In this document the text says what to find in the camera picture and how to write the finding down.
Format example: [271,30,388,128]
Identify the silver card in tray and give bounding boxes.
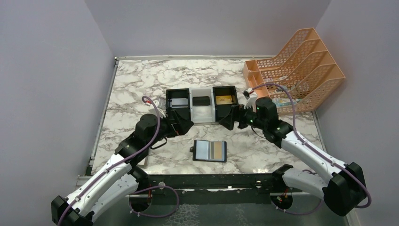
[170,98,189,108]

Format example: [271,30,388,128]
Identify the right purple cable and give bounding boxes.
[249,82,372,216]

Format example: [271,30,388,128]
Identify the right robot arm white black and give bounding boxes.
[219,97,371,216]

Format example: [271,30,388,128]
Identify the items inside file rack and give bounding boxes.
[264,76,305,107]

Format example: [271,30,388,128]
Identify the purple cable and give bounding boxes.
[249,82,372,216]
[56,96,180,226]

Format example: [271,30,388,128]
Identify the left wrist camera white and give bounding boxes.
[149,98,166,118]

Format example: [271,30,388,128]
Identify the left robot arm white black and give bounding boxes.
[51,110,194,226]

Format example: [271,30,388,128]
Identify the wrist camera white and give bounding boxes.
[149,98,166,118]
[243,88,258,109]

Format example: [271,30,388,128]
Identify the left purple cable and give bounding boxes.
[56,96,180,226]

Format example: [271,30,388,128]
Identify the black card in tray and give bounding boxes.
[192,96,211,106]

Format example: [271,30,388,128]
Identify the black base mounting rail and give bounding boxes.
[128,173,299,205]

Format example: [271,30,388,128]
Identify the gold VIP card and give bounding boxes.
[215,95,234,105]

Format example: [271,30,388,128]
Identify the black leather card holder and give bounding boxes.
[190,140,227,162]

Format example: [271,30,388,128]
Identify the black white three-compartment tray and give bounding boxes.
[166,86,238,124]

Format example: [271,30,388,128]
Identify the orange plastic file rack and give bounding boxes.
[242,28,345,115]

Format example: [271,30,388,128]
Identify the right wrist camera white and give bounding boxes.
[243,88,258,109]

